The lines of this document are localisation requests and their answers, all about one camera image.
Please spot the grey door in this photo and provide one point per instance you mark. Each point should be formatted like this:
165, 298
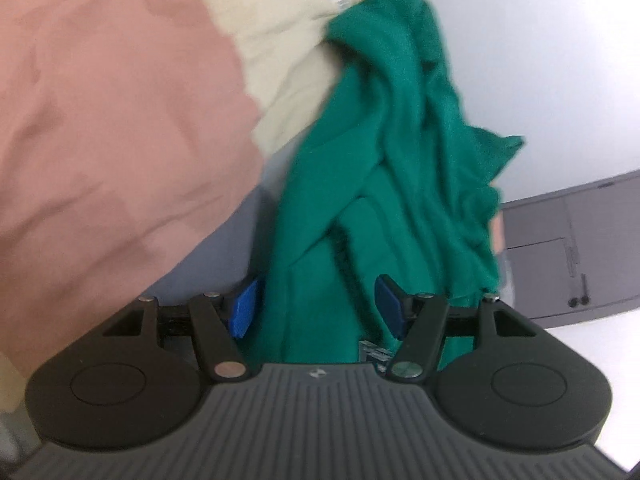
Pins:
600, 240

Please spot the green zip hoodie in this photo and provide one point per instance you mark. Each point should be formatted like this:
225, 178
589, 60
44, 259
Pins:
400, 160

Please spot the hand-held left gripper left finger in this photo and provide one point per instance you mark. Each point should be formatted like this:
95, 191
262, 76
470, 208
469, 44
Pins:
245, 310

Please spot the patchwork bed sheet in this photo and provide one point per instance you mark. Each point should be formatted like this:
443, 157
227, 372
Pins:
125, 110

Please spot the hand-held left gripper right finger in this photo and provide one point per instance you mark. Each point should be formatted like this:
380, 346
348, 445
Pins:
390, 305

